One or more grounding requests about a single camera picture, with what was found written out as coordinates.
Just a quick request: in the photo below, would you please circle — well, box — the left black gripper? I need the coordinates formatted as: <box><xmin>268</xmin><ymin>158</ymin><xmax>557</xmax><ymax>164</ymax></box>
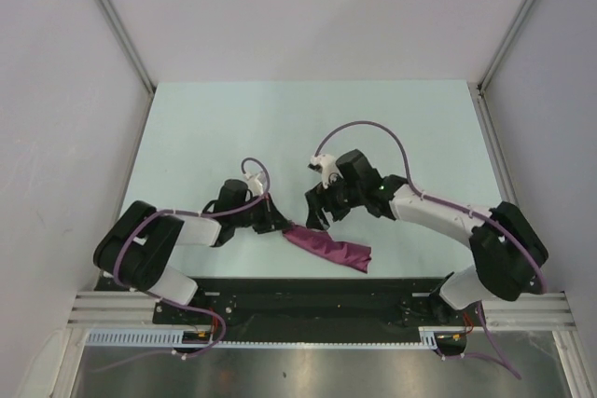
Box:
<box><xmin>232</xmin><ymin>192</ymin><xmax>292</xmax><ymax>234</ymax></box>

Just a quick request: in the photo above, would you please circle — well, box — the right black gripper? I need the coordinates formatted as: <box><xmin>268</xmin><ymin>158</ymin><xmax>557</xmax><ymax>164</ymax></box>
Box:
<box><xmin>305</xmin><ymin>171</ymin><xmax>364</xmax><ymax>232</ymax></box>

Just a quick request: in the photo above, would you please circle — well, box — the purple cloth napkin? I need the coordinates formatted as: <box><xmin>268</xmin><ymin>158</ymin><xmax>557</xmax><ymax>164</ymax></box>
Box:
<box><xmin>283</xmin><ymin>225</ymin><xmax>372</xmax><ymax>274</ymax></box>

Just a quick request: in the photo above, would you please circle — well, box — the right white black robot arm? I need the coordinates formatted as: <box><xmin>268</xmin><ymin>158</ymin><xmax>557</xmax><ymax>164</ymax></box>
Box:
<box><xmin>305</xmin><ymin>149</ymin><xmax>548</xmax><ymax>324</ymax></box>

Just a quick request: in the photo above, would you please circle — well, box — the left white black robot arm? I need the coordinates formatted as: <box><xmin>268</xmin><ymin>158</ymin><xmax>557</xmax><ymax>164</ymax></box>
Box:
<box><xmin>93</xmin><ymin>177</ymin><xmax>291</xmax><ymax>323</ymax></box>

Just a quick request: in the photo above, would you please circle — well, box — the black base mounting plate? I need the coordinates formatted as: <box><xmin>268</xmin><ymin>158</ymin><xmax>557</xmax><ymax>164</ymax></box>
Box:
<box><xmin>95</xmin><ymin>276</ymin><xmax>491</xmax><ymax>343</ymax></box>

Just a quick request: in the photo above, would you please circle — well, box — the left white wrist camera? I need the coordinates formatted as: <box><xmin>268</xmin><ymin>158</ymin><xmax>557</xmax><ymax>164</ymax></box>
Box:
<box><xmin>243</xmin><ymin>171</ymin><xmax>270</xmax><ymax>196</ymax></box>

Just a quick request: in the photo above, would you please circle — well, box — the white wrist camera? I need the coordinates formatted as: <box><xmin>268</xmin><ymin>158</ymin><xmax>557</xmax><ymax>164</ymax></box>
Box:
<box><xmin>308</xmin><ymin>154</ymin><xmax>340</xmax><ymax>189</ymax></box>
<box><xmin>243</xmin><ymin>171</ymin><xmax>270</xmax><ymax>196</ymax></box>

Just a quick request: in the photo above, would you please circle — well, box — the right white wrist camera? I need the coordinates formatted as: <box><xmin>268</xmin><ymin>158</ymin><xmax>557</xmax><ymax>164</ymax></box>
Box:
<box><xmin>308</xmin><ymin>154</ymin><xmax>340</xmax><ymax>189</ymax></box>

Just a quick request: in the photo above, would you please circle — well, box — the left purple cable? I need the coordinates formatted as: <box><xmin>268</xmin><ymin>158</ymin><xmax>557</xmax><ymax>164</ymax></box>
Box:
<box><xmin>88</xmin><ymin>157</ymin><xmax>274</xmax><ymax>374</ymax></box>

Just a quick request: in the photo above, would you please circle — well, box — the light blue cable duct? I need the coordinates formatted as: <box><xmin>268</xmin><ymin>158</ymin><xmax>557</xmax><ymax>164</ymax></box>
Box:
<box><xmin>86</xmin><ymin>326</ymin><xmax>467</xmax><ymax>349</ymax></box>

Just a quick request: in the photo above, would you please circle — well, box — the aluminium rail frame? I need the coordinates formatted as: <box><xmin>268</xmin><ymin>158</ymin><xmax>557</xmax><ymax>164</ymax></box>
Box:
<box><xmin>67</xmin><ymin>292</ymin><xmax>576</xmax><ymax>331</ymax></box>

